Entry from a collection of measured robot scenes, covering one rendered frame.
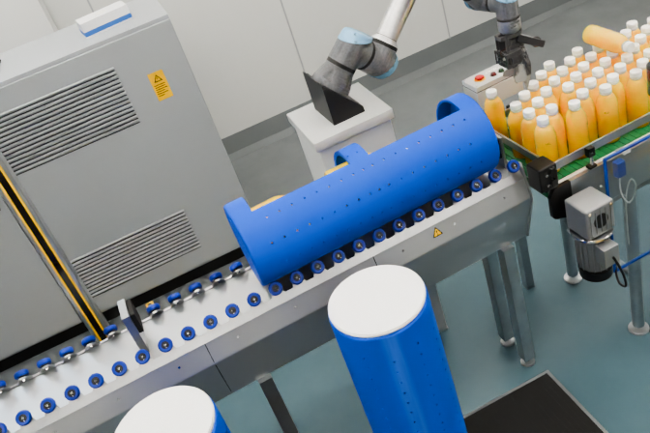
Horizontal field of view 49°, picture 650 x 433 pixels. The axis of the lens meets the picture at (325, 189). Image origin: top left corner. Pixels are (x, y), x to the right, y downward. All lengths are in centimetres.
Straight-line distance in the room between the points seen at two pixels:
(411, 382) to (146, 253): 224
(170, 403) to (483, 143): 122
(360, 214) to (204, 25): 291
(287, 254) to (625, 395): 146
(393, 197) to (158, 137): 174
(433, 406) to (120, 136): 217
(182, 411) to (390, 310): 60
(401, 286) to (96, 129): 206
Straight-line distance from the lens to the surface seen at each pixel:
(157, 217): 390
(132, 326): 229
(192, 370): 233
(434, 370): 209
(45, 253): 253
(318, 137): 260
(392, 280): 205
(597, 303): 335
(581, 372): 310
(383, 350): 195
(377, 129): 266
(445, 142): 230
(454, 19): 561
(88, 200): 381
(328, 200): 219
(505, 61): 250
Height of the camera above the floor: 236
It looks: 32 degrees down
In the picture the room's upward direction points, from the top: 19 degrees counter-clockwise
